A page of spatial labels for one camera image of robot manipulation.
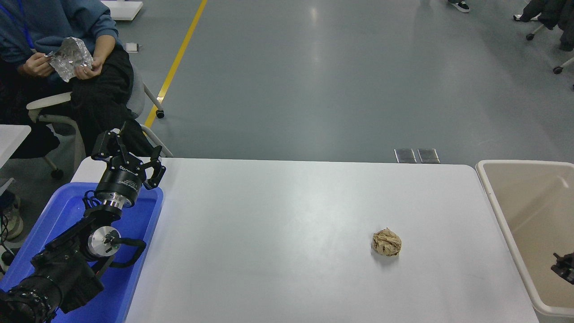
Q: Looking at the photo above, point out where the black cable bundle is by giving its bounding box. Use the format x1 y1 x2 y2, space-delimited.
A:
0 211 21 274

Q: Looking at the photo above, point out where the large pale bin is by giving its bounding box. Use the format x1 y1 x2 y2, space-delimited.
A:
475 160 574 318

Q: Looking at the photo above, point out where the white office chair base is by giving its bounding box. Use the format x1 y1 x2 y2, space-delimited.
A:
552 56 574 90

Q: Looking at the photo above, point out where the blue plastic tray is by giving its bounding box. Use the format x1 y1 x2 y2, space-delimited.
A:
0 181 164 323

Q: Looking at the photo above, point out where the silver foil tray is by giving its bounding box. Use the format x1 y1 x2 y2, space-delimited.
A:
45 37 94 83

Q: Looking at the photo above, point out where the pale grey office chair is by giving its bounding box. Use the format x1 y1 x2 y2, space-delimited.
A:
26 67 174 180

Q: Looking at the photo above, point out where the person's right hand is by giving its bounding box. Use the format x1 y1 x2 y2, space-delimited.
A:
22 52 54 78

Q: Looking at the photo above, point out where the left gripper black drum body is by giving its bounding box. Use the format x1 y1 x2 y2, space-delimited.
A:
96 161 147 201

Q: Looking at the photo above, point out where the crumpled tan paper ball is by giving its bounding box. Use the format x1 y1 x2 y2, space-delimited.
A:
371 228 402 257

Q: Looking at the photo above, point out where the person's left hand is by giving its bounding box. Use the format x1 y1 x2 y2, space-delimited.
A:
74 55 104 81

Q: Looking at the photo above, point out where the white side table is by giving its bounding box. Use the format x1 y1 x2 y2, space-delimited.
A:
0 124 32 196

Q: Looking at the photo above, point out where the white flat panel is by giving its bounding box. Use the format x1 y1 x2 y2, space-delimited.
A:
101 0 144 21

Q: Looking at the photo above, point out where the pale shoe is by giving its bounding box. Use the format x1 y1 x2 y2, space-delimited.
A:
0 191 24 240

